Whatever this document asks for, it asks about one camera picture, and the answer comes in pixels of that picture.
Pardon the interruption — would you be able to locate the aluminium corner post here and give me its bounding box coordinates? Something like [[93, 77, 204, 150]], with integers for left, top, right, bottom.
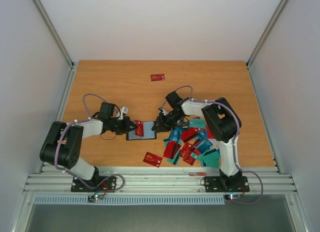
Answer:
[[245, 0, 295, 69], [27, 0, 76, 70]]

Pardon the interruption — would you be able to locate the white patterned card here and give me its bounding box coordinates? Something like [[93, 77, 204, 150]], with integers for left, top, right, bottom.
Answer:
[[208, 139, 220, 150]]

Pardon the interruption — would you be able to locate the left aluminium corner post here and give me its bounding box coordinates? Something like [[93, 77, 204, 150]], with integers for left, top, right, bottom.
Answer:
[[27, 0, 76, 70]]

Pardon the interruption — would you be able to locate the controller board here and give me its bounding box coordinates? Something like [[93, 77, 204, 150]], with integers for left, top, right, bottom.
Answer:
[[224, 194, 242, 201], [87, 194, 104, 203]]

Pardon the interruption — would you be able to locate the teal VIP chip card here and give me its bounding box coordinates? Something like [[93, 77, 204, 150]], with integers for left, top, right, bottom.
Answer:
[[189, 118, 206, 129]]

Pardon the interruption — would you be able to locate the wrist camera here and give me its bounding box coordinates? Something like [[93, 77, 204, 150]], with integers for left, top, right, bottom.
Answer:
[[116, 106, 129, 120], [158, 107, 167, 115]]

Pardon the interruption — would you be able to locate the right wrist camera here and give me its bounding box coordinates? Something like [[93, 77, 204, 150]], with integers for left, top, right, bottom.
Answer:
[[158, 107, 167, 115]]

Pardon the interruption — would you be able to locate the teal card stripe bottom centre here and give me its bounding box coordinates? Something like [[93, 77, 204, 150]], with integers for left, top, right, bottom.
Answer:
[[167, 152, 180, 166]]

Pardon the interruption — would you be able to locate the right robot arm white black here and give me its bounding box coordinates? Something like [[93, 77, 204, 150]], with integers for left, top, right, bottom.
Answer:
[[152, 91, 243, 191]]

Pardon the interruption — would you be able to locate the blue card centre right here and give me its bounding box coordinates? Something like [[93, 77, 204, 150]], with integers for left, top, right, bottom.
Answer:
[[197, 130, 208, 140]]

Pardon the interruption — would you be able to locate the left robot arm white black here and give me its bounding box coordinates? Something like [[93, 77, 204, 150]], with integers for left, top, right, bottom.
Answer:
[[39, 102, 138, 191]]

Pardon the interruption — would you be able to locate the red card stripe centre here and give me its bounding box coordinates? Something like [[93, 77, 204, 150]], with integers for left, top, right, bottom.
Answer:
[[180, 128, 198, 142]]

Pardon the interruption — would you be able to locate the red chip card bottom centre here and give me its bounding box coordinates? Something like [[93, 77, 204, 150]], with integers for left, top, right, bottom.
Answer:
[[179, 143, 192, 159]]

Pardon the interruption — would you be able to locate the black leather card holder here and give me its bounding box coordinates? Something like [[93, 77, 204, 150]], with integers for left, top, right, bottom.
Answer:
[[126, 121, 157, 141]]

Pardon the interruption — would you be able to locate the blue card under red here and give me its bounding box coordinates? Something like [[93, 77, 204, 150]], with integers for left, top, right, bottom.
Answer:
[[168, 127, 182, 143]]

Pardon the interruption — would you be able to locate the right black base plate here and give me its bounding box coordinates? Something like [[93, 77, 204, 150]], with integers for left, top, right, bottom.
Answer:
[[203, 176, 250, 193]]

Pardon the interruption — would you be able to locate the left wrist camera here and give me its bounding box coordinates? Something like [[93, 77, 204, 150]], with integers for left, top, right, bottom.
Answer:
[[116, 106, 129, 120]]

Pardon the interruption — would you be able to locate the grey slotted cable duct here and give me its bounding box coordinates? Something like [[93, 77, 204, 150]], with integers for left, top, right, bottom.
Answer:
[[34, 195, 225, 206]]

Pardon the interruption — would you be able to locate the red card black stripe upright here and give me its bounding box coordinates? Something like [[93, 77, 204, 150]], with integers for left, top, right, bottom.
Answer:
[[163, 141, 181, 159]]

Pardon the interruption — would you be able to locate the right controller board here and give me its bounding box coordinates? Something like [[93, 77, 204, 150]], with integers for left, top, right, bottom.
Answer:
[[224, 194, 242, 201]]

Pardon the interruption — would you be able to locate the lone red card far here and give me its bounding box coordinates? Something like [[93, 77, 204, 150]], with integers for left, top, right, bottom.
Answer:
[[150, 74, 165, 81]]

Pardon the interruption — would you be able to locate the teal card stripe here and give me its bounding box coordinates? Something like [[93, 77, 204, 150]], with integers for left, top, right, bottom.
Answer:
[[201, 149, 220, 168], [167, 152, 180, 166]]

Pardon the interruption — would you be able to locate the teal card stripe bottom right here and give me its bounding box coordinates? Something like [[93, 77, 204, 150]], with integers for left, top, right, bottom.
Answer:
[[201, 149, 220, 168]]

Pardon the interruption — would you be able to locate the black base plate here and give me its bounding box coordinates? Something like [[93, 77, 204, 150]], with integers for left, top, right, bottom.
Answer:
[[203, 176, 250, 193], [70, 176, 117, 193]]

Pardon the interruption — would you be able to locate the aluminium rail frame front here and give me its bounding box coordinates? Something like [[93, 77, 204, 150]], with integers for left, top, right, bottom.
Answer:
[[23, 164, 297, 195]]

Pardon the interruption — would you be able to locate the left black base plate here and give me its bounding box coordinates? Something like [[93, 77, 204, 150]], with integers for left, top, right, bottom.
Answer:
[[70, 176, 117, 193]]

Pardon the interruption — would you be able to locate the red VIP card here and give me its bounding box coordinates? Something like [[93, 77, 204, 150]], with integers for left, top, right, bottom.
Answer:
[[135, 120, 144, 137], [143, 152, 163, 168]]

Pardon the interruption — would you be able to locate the right aluminium corner post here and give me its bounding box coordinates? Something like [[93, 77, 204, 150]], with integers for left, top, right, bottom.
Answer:
[[245, 0, 295, 69]]

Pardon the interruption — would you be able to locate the left controller board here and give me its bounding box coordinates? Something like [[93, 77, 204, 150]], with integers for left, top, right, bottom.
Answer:
[[87, 194, 104, 203]]

